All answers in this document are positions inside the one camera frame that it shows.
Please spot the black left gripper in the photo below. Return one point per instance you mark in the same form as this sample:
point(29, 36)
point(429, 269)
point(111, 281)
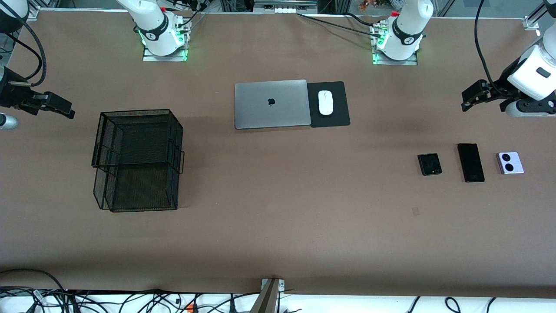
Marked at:
point(500, 89)

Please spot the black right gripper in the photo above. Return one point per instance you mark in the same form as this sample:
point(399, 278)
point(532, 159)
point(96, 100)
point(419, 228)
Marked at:
point(9, 94)

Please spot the tall black smartphone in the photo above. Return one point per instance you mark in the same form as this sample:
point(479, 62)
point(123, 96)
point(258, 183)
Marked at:
point(471, 163)

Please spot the lavender flip phone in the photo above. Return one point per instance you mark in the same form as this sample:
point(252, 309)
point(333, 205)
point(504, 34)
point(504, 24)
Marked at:
point(510, 163)

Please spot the small black flip phone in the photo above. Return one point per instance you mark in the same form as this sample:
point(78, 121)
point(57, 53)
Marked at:
point(430, 164)

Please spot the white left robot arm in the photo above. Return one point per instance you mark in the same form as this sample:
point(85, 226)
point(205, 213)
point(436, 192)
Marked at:
point(534, 69)

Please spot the black mouse pad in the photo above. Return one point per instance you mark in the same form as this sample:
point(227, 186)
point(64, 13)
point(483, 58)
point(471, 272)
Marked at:
point(341, 117)

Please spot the small orange figurine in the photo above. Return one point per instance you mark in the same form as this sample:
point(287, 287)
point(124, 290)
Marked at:
point(364, 5)

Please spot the white computer mouse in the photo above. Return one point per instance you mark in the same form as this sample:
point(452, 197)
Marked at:
point(325, 104)

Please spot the silver laptop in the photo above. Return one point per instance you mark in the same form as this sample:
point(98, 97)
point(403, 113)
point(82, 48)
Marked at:
point(256, 108)

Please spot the white power strip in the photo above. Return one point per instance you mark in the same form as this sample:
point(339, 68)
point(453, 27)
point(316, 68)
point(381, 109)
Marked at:
point(284, 9)

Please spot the aluminium frame profile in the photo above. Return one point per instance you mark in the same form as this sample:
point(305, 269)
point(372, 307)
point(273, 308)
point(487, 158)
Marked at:
point(532, 21)
point(32, 14)

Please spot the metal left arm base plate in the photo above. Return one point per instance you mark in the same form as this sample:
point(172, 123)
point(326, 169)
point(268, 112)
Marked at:
point(395, 62)

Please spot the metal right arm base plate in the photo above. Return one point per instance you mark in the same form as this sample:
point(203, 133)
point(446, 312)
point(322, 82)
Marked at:
point(165, 58)

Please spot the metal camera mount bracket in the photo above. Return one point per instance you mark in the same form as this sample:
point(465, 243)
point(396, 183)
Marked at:
point(269, 295)

